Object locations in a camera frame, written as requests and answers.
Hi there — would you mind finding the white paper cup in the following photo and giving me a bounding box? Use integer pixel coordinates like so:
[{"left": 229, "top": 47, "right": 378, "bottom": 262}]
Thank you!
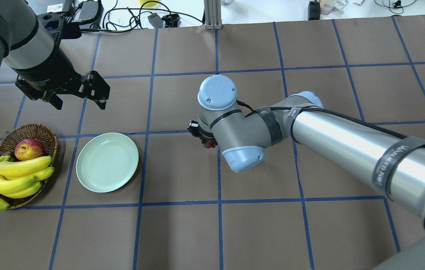
[{"left": 319, "top": 0, "right": 337, "bottom": 15}]

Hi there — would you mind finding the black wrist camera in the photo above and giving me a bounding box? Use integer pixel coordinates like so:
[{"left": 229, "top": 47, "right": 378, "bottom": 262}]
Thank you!
[{"left": 37, "top": 12, "right": 82, "bottom": 46}]

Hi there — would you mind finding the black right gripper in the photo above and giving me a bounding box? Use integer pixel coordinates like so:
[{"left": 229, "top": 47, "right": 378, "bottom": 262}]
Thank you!
[{"left": 187, "top": 120, "right": 217, "bottom": 142}]

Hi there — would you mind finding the brown wicker basket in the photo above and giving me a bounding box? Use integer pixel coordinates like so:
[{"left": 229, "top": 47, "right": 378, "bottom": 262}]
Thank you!
[{"left": 0, "top": 123, "right": 58, "bottom": 209}]

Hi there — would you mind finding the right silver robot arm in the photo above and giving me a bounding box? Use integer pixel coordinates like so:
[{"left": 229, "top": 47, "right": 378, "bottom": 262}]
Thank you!
[{"left": 187, "top": 75, "right": 425, "bottom": 270}]

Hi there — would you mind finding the yellow banana bunch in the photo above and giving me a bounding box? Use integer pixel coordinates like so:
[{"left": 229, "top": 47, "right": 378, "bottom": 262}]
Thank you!
[{"left": 0, "top": 155, "right": 55, "bottom": 211}]

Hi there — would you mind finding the light green plate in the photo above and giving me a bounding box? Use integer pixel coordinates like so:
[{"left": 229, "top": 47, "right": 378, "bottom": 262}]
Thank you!
[{"left": 76, "top": 133, "right": 139, "bottom": 193}]

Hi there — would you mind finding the red apple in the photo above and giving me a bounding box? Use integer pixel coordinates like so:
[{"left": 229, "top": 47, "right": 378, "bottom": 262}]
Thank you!
[{"left": 14, "top": 138, "right": 46, "bottom": 161}]

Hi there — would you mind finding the black power adapter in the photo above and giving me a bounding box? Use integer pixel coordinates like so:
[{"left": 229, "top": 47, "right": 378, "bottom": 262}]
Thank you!
[{"left": 307, "top": 1, "right": 321, "bottom": 21}]

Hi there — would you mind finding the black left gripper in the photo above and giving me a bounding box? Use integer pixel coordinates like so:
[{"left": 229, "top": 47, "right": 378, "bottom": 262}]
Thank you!
[{"left": 15, "top": 48, "right": 111, "bottom": 110}]

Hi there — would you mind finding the large black power brick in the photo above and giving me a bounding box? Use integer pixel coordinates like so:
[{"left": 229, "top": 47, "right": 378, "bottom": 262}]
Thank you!
[{"left": 72, "top": 0, "right": 103, "bottom": 29}]

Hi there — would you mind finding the aluminium frame post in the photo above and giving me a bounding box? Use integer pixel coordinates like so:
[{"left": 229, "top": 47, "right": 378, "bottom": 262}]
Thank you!
[{"left": 204, "top": 0, "right": 223, "bottom": 30}]

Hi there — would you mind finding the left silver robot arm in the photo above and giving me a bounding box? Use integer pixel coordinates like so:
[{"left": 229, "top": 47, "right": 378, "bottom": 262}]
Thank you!
[{"left": 0, "top": 0, "right": 111, "bottom": 110}]

